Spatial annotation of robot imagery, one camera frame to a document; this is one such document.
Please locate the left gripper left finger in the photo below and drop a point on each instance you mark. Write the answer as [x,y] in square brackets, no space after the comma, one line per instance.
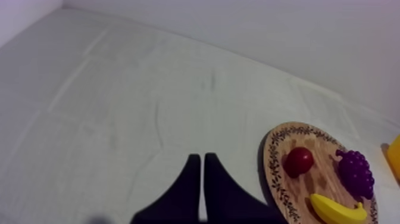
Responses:
[178,200]

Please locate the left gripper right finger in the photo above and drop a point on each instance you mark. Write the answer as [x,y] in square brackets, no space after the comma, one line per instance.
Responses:
[228,200]

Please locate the round wooden board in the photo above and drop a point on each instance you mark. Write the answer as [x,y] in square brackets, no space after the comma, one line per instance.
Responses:
[315,178]

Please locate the yellow plastic basket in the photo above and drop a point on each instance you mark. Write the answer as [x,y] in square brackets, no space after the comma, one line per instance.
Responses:
[394,156]

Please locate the small red fruit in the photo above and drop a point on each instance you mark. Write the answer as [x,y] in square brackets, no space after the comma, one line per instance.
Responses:
[297,161]

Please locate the yellow toy banana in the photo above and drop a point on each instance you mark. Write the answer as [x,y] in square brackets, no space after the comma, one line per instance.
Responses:
[334,211]

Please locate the purple toy grapes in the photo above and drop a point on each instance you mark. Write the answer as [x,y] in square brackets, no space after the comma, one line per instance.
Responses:
[356,173]

